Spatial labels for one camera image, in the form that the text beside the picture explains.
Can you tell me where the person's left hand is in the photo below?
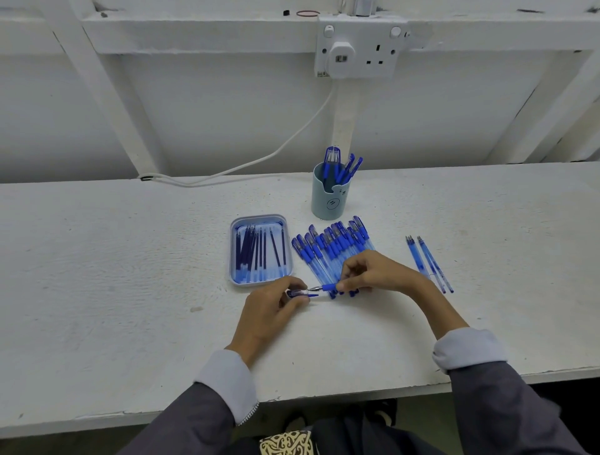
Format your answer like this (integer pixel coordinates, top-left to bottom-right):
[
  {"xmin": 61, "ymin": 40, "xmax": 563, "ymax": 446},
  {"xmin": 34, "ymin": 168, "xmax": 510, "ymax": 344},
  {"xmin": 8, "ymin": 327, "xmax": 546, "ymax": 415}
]
[{"xmin": 225, "ymin": 276, "xmax": 310, "ymax": 368}]

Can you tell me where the person's right hand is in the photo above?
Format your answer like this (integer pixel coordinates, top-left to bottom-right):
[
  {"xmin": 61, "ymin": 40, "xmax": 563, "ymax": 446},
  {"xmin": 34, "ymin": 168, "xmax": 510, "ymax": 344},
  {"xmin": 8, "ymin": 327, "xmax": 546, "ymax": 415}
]
[{"xmin": 335, "ymin": 250, "xmax": 425, "ymax": 301}]

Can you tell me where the person's right forearm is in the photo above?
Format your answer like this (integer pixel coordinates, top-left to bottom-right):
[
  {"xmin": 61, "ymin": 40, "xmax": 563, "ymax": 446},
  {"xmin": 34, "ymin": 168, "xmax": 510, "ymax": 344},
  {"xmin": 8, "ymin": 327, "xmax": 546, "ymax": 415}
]
[{"xmin": 412, "ymin": 274, "xmax": 592, "ymax": 455}]

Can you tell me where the person's left forearm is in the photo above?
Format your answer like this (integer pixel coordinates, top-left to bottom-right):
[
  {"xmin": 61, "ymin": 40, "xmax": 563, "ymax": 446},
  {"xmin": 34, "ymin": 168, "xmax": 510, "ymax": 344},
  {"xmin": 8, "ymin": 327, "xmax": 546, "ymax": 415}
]
[{"xmin": 117, "ymin": 346, "xmax": 260, "ymax": 455}]

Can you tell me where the pile of blue pens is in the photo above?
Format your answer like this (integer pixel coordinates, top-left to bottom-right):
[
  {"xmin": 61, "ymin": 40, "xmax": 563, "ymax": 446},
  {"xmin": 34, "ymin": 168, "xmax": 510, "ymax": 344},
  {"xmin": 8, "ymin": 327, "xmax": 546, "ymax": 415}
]
[{"xmin": 291, "ymin": 216, "xmax": 376, "ymax": 300}]

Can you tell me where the heap of dark pen refills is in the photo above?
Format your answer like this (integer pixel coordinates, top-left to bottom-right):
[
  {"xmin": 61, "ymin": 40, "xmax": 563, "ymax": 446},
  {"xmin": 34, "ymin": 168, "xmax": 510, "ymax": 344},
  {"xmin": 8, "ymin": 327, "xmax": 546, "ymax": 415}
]
[{"xmin": 234, "ymin": 224, "xmax": 288, "ymax": 284}]

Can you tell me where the blue rectangular tray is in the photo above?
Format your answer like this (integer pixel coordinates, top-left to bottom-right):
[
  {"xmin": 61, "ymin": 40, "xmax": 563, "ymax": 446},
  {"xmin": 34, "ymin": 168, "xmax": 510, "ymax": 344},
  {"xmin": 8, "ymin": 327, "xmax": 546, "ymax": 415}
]
[{"xmin": 228, "ymin": 214, "xmax": 294, "ymax": 288}]

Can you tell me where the blue pen refill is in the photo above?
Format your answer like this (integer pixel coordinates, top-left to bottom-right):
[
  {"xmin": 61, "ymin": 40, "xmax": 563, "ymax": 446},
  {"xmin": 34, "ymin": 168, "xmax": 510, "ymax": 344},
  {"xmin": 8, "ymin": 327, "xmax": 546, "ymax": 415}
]
[
  {"xmin": 405, "ymin": 235, "xmax": 446, "ymax": 294},
  {"xmin": 417, "ymin": 236, "xmax": 455, "ymax": 294}
]

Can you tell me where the light blue pen cup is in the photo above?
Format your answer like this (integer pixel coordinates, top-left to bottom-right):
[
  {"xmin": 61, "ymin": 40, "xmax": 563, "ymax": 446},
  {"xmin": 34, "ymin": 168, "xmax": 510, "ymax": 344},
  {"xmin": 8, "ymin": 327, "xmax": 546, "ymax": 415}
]
[{"xmin": 311, "ymin": 162, "xmax": 351, "ymax": 221}]

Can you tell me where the bunch of capped blue pens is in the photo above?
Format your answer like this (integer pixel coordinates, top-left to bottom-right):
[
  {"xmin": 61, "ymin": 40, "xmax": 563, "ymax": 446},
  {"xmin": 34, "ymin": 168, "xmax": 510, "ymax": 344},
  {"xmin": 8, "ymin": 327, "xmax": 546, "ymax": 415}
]
[{"xmin": 322, "ymin": 146, "xmax": 364, "ymax": 186}]

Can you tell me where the black shoe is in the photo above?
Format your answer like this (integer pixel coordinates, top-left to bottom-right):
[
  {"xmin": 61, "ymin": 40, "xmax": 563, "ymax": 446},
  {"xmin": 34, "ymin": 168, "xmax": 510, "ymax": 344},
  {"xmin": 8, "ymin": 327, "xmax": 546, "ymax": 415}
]
[{"xmin": 365, "ymin": 398, "xmax": 398, "ymax": 428}]

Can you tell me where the black and cream patterned cloth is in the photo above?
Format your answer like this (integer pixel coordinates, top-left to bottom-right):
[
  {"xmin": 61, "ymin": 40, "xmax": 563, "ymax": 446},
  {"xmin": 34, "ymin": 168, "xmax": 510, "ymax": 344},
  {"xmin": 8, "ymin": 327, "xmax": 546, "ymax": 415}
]
[{"xmin": 259, "ymin": 430, "xmax": 316, "ymax": 455}]

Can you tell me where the person's dark clothing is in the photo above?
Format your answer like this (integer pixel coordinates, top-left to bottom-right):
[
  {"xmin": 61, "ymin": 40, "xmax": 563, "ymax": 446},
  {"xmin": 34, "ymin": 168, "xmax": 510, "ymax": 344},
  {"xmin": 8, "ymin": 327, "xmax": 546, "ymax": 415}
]
[{"xmin": 225, "ymin": 398, "xmax": 448, "ymax": 455}]

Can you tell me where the white plug adapter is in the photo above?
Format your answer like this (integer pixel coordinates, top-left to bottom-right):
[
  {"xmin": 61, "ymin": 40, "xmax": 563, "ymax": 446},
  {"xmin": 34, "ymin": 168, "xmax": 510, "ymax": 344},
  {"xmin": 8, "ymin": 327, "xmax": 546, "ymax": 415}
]
[{"xmin": 327, "ymin": 41, "xmax": 356, "ymax": 79}]

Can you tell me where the metal conduit pipe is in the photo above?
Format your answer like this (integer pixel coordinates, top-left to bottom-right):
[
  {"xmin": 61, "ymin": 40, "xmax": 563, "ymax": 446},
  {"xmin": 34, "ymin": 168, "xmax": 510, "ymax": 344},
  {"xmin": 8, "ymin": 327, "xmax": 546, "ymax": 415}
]
[{"xmin": 339, "ymin": 0, "xmax": 377, "ymax": 18}]

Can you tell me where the white power cable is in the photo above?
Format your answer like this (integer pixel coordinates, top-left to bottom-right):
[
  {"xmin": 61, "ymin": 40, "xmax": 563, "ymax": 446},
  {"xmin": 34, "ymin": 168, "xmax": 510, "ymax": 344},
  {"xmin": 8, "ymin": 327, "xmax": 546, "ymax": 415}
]
[{"xmin": 138, "ymin": 83, "xmax": 337, "ymax": 188}]

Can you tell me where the white double wall socket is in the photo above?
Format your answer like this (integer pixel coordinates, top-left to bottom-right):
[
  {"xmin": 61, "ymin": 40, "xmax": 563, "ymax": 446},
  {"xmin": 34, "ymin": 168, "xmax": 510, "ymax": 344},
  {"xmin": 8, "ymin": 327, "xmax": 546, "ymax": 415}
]
[{"xmin": 314, "ymin": 14, "xmax": 409, "ymax": 79}]

